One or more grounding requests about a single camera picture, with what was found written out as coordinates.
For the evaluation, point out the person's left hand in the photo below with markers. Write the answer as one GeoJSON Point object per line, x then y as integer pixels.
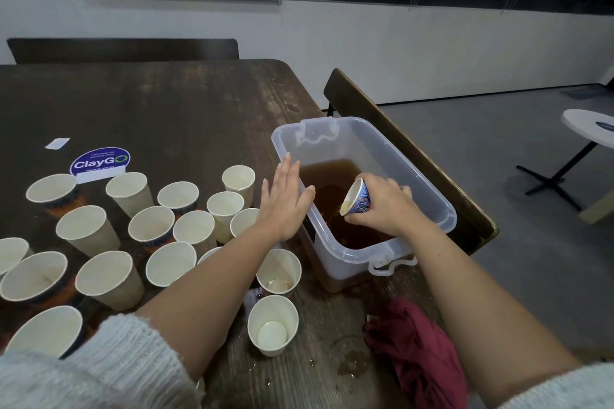
{"type": "Point", "coordinates": [283, 203]}

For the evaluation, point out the person's right hand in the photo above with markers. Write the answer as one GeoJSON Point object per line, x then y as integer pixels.
{"type": "Point", "coordinates": [391, 207]}

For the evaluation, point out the orange blue patterned paper cup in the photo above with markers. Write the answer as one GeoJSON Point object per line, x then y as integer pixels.
{"type": "Point", "coordinates": [355, 198]}

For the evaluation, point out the white paper cup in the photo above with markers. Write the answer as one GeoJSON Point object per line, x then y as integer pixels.
{"type": "Point", "coordinates": [239, 181]}
{"type": "Point", "coordinates": [225, 207]}

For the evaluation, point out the clear plastic storage bin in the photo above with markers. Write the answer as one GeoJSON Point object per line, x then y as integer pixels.
{"type": "Point", "coordinates": [331, 255]}

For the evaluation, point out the group of paper cups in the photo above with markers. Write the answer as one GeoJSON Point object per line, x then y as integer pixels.
{"type": "Point", "coordinates": [96, 270]}

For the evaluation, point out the person's left forearm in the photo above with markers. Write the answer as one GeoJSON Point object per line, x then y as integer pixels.
{"type": "Point", "coordinates": [197, 308]}

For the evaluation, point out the person's right forearm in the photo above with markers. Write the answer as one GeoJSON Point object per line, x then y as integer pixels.
{"type": "Point", "coordinates": [489, 318]}

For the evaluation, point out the dark wooden chair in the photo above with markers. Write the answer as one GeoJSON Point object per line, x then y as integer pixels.
{"type": "Point", "coordinates": [120, 49]}
{"type": "Point", "coordinates": [456, 203]}

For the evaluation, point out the dark red cloth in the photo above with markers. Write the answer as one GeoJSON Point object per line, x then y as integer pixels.
{"type": "Point", "coordinates": [417, 351]}

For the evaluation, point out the dark wooden table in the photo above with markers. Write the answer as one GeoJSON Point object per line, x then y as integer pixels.
{"type": "Point", "coordinates": [173, 102]}

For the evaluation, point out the round blue sticker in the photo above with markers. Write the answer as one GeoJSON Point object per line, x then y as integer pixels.
{"type": "Point", "coordinates": [100, 160]}

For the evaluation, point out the round white side table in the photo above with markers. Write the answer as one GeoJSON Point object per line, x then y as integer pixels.
{"type": "Point", "coordinates": [590, 126]}

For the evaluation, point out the small white paper label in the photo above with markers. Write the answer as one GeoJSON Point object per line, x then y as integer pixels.
{"type": "Point", "coordinates": [58, 143]}

